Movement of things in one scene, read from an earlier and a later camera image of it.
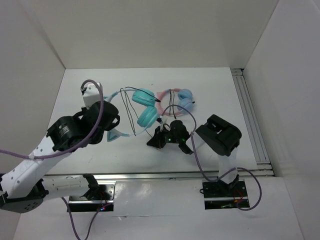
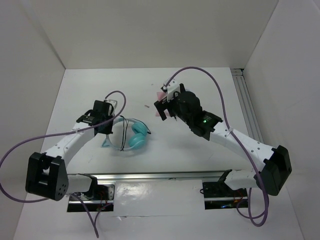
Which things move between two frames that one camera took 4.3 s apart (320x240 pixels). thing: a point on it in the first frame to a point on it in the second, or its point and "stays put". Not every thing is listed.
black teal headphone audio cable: (125, 89) to (125, 125)
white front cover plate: (159, 198) stays put
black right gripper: (157, 141) to (161, 106)
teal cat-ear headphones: (147, 114) to (138, 137)
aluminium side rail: (262, 167) stays put
